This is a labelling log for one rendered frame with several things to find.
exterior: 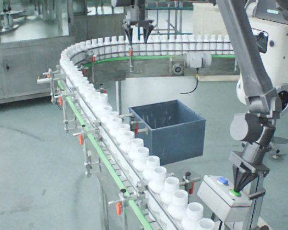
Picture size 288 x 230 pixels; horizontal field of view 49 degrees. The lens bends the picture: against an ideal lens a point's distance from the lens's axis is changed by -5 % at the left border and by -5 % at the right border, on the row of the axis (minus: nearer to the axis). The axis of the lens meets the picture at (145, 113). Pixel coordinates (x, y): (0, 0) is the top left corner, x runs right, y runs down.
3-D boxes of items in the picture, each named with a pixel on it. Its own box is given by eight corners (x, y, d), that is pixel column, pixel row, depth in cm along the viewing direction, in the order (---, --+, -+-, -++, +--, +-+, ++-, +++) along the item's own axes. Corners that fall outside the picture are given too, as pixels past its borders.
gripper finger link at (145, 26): (130, 42, 134) (130, 19, 130) (146, 41, 136) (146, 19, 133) (136, 46, 128) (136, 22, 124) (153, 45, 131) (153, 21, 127)
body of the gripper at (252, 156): (252, 174, 81) (263, 148, 79) (228, 156, 90) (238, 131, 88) (268, 176, 84) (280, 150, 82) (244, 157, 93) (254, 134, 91)
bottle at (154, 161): (165, 200, 104) (167, 156, 97) (157, 212, 99) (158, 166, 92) (148, 195, 106) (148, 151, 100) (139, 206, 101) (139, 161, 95)
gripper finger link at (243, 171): (232, 196, 85) (247, 165, 83) (217, 182, 91) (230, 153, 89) (250, 196, 88) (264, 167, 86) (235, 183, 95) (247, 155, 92)
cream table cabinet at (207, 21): (248, 69, 593) (254, 4, 546) (261, 80, 537) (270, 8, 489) (190, 70, 584) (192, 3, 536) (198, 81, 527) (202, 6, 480)
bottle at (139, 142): (150, 180, 114) (150, 138, 107) (142, 190, 109) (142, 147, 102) (134, 176, 116) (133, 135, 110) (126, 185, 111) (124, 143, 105)
